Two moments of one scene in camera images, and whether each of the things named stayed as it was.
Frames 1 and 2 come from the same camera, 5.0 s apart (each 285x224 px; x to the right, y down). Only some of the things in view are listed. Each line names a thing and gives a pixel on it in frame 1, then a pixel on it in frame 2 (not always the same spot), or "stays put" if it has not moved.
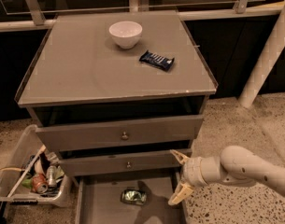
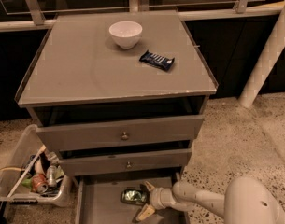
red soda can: [39, 183] stays put
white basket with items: [33, 175] stays put
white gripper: [191, 171] to [157, 198]
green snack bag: [138, 198] stays put
